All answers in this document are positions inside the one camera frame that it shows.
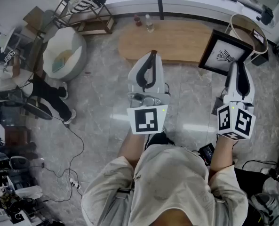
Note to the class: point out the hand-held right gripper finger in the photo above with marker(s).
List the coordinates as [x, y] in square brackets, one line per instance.
[250, 86]
[232, 83]

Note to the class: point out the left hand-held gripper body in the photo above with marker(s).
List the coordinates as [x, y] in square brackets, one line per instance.
[148, 100]

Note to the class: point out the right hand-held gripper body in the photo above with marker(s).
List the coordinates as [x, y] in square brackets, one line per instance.
[238, 123]

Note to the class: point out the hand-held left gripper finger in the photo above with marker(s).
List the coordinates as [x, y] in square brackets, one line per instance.
[158, 74]
[134, 75]

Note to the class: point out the black framed picture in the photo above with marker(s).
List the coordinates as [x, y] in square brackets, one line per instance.
[214, 55]

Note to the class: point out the person's right forearm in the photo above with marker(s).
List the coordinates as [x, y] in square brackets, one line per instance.
[221, 154]

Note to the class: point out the person's left forearm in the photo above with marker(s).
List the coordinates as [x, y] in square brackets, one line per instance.
[129, 147]

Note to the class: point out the wooden coffee table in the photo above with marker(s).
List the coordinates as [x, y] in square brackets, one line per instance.
[177, 41]

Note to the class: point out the person's black trouser leg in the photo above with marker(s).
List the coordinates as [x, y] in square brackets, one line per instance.
[159, 139]

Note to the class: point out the black belt-worn device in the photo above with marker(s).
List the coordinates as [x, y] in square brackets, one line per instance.
[207, 153]

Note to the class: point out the clear water bottle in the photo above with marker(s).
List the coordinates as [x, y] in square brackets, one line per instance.
[149, 26]

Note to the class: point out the small black-framed picture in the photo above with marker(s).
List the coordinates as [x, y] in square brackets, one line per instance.
[258, 36]

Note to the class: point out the round white side table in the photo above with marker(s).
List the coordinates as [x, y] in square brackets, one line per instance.
[245, 32]

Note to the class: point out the wooden chair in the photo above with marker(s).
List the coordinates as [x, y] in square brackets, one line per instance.
[99, 27]

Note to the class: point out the white round armchair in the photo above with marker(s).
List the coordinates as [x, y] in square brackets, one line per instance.
[71, 46]

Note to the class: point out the black floor lamp stand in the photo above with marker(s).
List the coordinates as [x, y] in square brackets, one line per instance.
[159, 1]

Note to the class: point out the teal book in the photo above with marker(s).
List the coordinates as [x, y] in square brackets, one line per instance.
[58, 64]

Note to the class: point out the black and white striped cushion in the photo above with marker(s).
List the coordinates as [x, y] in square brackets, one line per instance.
[90, 1]

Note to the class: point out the person's white t-shirt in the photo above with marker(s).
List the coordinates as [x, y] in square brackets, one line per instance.
[167, 185]

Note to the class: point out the white power strip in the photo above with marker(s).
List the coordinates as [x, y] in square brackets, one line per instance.
[74, 184]

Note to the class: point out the cardboard box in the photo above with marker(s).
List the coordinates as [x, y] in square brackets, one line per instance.
[33, 18]

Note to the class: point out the black camera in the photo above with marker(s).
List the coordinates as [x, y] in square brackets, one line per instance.
[267, 15]

